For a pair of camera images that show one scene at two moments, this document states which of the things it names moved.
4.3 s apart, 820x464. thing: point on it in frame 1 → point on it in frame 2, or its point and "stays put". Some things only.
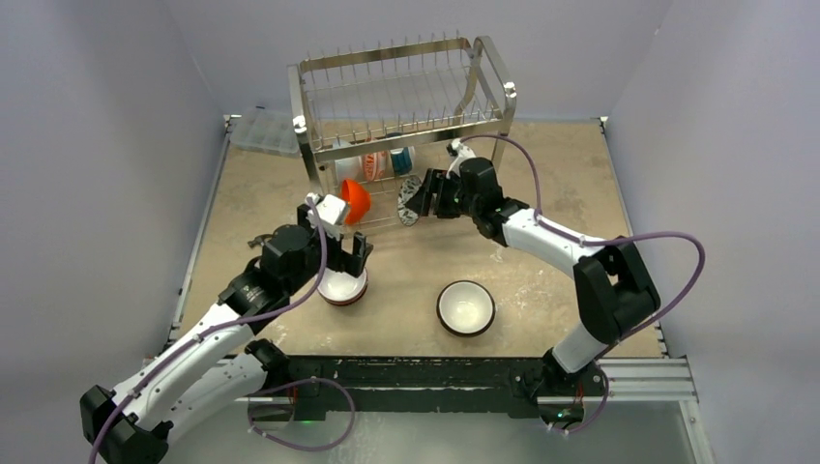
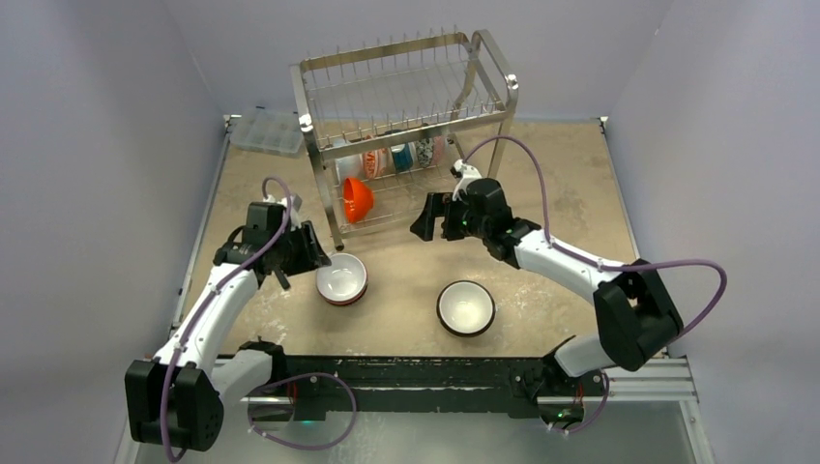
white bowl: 349,168 stays put
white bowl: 343,288 stays put
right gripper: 439,195 → 445,217
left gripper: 343,260 → 312,257
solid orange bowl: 359,201 stays put
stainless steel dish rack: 373,123 stays put
